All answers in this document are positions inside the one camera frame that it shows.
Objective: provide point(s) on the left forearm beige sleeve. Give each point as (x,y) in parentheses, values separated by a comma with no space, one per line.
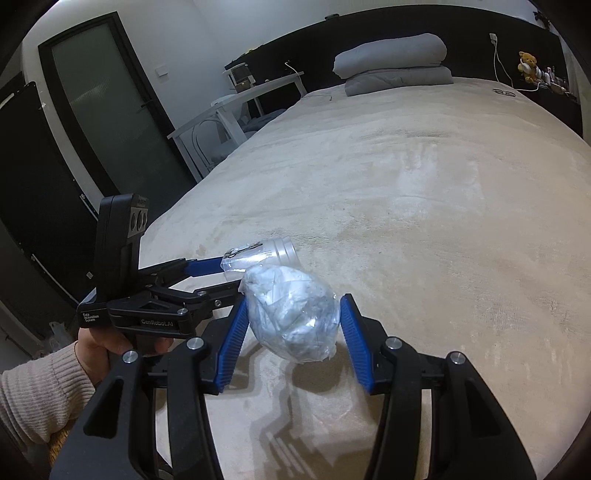
(40,397)

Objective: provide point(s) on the brown fuzzy blanket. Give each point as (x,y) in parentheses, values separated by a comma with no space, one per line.
(55,445)

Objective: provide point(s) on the brown teddy bear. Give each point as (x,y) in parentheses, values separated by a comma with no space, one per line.
(528,68)

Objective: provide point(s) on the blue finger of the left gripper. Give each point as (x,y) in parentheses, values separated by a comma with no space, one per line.
(218,296)
(203,267)

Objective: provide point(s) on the clear plastic zip bag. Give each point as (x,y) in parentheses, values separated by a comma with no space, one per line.
(272,251)

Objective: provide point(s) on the clear bag of white tissue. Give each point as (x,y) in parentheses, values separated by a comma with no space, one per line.
(293,313)

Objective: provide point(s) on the lower grey pillow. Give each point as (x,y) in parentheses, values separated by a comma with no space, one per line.
(385,79)

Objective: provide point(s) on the black wardrobe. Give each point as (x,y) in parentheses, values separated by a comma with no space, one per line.
(47,267)

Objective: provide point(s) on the beige plush bed blanket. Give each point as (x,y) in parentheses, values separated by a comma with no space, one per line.
(457,215)

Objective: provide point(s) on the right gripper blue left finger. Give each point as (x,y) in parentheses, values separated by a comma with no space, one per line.
(230,332)

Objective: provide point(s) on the white desk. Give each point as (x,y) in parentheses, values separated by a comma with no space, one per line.
(199,167)

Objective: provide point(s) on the grey pillow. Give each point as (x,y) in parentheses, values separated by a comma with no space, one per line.
(424,50)
(385,79)

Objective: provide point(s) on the upper grey pillow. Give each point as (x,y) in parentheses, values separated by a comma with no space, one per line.
(424,50)

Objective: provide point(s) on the white chair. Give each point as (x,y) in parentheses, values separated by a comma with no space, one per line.
(221,112)

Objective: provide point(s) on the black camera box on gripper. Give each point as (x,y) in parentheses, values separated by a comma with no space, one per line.
(121,223)

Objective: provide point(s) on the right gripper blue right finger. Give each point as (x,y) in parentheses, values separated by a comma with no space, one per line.
(354,330)

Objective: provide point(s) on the person's left hand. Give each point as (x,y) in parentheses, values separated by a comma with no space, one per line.
(93,347)

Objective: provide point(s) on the dark glass door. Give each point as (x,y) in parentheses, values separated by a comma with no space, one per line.
(111,114)

